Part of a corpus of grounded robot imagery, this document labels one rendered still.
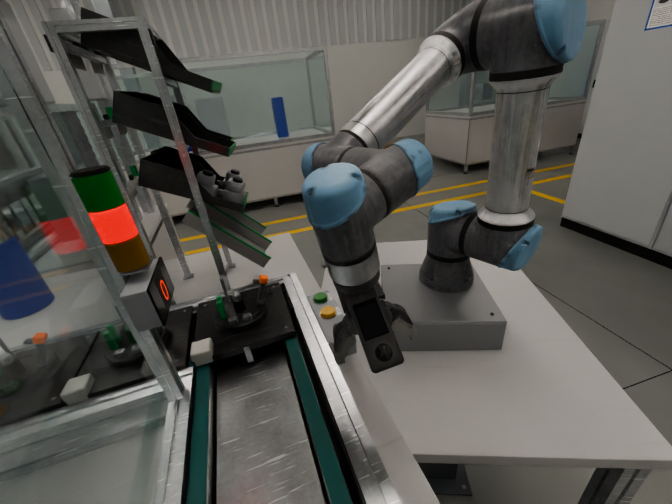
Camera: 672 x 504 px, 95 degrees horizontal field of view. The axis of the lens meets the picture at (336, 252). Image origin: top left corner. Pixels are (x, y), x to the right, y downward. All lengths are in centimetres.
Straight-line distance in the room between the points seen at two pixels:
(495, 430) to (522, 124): 59
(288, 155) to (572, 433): 436
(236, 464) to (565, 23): 89
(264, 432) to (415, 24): 1023
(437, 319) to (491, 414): 22
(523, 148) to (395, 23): 957
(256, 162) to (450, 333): 412
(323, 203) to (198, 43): 898
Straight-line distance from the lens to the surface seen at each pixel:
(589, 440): 81
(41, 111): 56
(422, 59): 67
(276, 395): 74
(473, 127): 570
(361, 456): 59
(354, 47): 973
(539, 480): 176
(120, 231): 56
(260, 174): 469
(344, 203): 34
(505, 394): 82
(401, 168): 41
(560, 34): 66
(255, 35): 927
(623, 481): 93
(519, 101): 70
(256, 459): 67
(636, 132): 343
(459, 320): 82
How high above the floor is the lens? 148
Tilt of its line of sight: 28 degrees down
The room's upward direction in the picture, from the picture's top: 7 degrees counter-clockwise
